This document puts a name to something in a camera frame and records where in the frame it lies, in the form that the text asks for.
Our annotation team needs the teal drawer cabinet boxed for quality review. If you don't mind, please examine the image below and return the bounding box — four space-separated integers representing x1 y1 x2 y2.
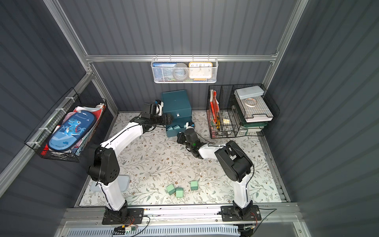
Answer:
161 89 192 138

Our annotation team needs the green plug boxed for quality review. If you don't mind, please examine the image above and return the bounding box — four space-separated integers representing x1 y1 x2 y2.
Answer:
190 181 199 191
166 184 176 195
175 188 184 198

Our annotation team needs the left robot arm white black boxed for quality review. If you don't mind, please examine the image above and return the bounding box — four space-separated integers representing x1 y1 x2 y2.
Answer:
87 100 172 214

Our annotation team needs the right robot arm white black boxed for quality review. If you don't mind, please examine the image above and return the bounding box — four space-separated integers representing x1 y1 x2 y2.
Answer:
177 128 255 219

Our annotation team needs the floral table mat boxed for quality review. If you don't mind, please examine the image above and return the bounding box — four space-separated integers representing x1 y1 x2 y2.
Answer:
79 111 284 207

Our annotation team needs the red book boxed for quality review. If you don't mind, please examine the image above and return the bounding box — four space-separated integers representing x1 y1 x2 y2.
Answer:
210 89 221 130

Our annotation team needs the grey tape roll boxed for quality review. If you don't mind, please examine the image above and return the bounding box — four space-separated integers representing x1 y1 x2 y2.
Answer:
172 63 189 82

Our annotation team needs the yellow alarm clock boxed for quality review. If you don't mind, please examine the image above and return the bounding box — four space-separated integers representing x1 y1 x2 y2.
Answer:
188 62 213 80

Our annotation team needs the light blue tin box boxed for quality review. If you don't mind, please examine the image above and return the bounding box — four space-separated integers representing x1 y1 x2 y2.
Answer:
90 175 130 193

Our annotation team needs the white box on organizer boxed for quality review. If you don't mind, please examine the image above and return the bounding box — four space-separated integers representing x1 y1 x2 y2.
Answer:
234 86 264 100

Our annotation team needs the checkered notebook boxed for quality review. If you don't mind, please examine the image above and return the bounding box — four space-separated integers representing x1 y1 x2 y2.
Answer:
235 96 274 123

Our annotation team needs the blue dinosaur pencil case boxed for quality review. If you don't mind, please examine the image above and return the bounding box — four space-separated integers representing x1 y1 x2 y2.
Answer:
47 110 97 152

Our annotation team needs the white wire wall basket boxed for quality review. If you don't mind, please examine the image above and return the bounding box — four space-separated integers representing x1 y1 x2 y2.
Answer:
151 57 219 84

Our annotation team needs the black wire desk organizer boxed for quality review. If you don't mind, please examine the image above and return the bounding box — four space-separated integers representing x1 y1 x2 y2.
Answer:
206 84 280 138

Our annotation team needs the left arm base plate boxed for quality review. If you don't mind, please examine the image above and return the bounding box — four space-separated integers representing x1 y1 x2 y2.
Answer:
102 207 144 225

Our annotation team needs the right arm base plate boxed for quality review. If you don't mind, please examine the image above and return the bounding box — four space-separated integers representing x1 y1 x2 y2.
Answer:
218 205 262 222

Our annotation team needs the black wire side basket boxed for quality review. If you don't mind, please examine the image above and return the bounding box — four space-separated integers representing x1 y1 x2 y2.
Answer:
25 88 107 163

